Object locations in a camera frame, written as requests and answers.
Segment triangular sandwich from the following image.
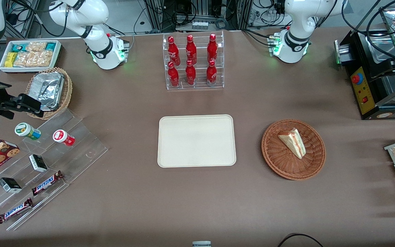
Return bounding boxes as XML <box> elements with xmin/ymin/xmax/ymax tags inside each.
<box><xmin>278</xmin><ymin>128</ymin><xmax>307</xmax><ymax>160</ymax></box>

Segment light wicker basket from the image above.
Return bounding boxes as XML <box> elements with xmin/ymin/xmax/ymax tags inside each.
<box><xmin>25</xmin><ymin>67</ymin><xmax>73</xmax><ymax>120</ymax></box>

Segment round brown wicker basket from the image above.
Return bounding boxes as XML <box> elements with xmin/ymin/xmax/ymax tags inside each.
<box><xmin>261</xmin><ymin>119</ymin><xmax>326</xmax><ymax>181</ymax></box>

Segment cream plastic tray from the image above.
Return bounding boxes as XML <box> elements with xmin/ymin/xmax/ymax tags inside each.
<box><xmin>157</xmin><ymin>115</ymin><xmax>237</xmax><ymax>168</ymax></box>

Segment stacked foil containers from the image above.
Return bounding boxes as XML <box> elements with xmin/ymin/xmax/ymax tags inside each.
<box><xmin>36</xmin><ymin>72</ymin><xmax>65</xmax><ymax>111</ymax></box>

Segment green lid cup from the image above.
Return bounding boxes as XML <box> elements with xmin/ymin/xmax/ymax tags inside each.
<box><xmin>15</xmin><ymin>122</ymin><xmax>41</xmax><ymax>141</ymax></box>

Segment red lid cup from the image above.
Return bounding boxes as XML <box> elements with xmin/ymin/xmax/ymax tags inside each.
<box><xmin>53</xmin><ymin>129</ymin><xmax>75</xmax><ymax>147</ymax></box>

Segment clear bag of crackers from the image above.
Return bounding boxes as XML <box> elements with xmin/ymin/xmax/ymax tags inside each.
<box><xmin>13</xmin><ymin>51</ymin><xmax>54</xmax><ymax>68</ymax></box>
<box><xmin>26</xmin><ymin>42</ymin><xmax>48</xmax><ymax>52</ymax></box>

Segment white plastic snack bin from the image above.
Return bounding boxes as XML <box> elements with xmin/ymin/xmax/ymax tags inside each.
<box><xmin>0</xmin><ymin>40</ymin><xmax>62</xmax><ymax>73</ymax></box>

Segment yellow snack packet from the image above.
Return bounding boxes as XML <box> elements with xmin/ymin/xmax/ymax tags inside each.
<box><xmin>5</xmin><ymin>52</ymin><xmax>18</xmax><ymax>68</ymax></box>

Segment black food warmer machine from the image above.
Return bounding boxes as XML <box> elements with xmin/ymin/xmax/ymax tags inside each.
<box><xmin>334</xmin><ymin>5</ymin><xmax>395</xmax><ymax>120</ymax></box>

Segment small black box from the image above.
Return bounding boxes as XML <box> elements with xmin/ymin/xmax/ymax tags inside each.
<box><xmin>28</xmin><ymin>154</ymin><xmax>48</xmax><ymax>173</ymax></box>
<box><xmin>0</xmin><ymin>177</ymin><xmax>23</xmax><ymax>194</ymax></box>

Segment clear acrylic stepped display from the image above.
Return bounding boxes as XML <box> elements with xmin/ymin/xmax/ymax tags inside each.
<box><xmin>0</xmin><ymin>109</ymin><xmax>109</xmax><ymax>231</ymax></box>

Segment Snickers bar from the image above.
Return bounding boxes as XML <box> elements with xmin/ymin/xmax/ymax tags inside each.
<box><xmin>31</xmin><ymin>170</ymin><xmax>64</xmax><ymax>196</ymax></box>
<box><xmin>0</xmin><ymin>198</ymin><xmax>34</xmax><ymax>224</ymax></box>

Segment red soda bottle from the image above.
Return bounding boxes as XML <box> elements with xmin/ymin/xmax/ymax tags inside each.
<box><xmin>207</xmin><ymin>33</ymin><xmax>218</xmax><ymax>64</ymax></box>
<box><xmin>168</xmin><ymin>61</ymin><xmax>180</xmax><ymax>87</ymax></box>
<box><xmin>168</xmin><ymin>36</ymin><xmax>180</xmax><ymax>66</ymax></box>
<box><xmin>206</xmin><ymin>60</ymin><xmax>218</xmax><ymax>86</ymax></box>
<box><xmin>185</xmin><ymin>60</ymin><xmax>197</xmax><ymax>86</ymax></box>
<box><xmin>186</xmin><ymin>34</ymin><xmax>198</xmax><ymax>65</ymax></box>

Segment clear acrylic bottle rack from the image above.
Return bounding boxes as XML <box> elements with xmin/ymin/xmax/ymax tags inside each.
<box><xmin>163</xmin><ymin>31</ymin><xmax>225</xmax><ymax>91</ymax></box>

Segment black cable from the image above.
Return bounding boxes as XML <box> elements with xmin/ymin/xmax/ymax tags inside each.
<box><xmin>277</xmin><ymin>233</ymin><xmax>324</xmax><ymax>247</ymax></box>

